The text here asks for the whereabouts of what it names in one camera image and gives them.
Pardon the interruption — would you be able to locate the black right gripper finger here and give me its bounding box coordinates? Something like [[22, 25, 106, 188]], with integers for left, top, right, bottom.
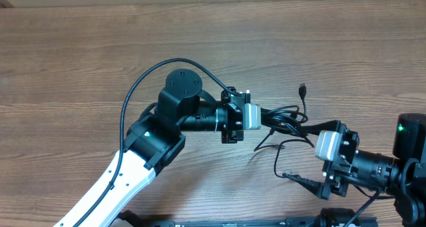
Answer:
[[282, 173, 323, 197], [301, 120, 341, 136]]

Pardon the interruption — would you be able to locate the black cable silver plug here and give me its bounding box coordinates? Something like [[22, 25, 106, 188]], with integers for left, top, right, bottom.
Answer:
[[253, 128, 314, 178]]

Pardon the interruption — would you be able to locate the black USB cable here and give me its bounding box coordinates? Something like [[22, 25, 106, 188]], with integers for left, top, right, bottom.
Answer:
[[260, 83, 316, 148]]

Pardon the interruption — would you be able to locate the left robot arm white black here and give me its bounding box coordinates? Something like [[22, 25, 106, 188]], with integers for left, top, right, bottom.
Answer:
[[57, 69, 261, 226]]

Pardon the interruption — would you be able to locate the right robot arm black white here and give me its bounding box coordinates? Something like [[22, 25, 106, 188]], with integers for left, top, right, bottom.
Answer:
[[282, 113, 425, 226]]

